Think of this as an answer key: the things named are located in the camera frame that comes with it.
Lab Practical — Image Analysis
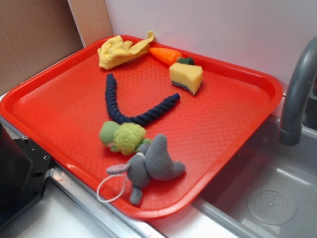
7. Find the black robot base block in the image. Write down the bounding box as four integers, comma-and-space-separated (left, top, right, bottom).
0, 125, 53, 229

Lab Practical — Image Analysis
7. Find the yellow sponge with dark base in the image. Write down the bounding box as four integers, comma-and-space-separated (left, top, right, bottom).
169, 62, 203, 95

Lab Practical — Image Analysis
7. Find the red plastic tray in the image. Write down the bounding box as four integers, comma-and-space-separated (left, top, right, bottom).
0, 40, 283, 220

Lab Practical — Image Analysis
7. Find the green plush toy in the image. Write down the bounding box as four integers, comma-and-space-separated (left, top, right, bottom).
99, 121, 152, 155

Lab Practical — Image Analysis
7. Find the grey plush elephant toy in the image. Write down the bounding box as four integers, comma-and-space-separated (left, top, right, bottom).
97, 134, 186, 206

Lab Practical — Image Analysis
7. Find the orange toy carrot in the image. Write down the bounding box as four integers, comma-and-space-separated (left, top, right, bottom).
148, 47, 195, 66

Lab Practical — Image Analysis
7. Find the yellow crumpled cloth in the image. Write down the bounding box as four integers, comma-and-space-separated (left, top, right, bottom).
97, 31, 155, 70

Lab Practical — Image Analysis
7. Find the grey plastic toy sink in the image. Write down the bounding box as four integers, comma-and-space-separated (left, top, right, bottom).
194, 116, 317, 238

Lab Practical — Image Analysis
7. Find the grey toy faucet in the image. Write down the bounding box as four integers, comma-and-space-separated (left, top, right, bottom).
278, 37, 317, 146

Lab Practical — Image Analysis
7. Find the brown cardboard panel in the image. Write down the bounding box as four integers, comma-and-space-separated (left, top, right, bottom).
0, 0, 83, 94

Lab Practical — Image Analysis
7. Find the dark blue braided rope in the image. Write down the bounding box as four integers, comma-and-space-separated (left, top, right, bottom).
105, 73, 181, 127

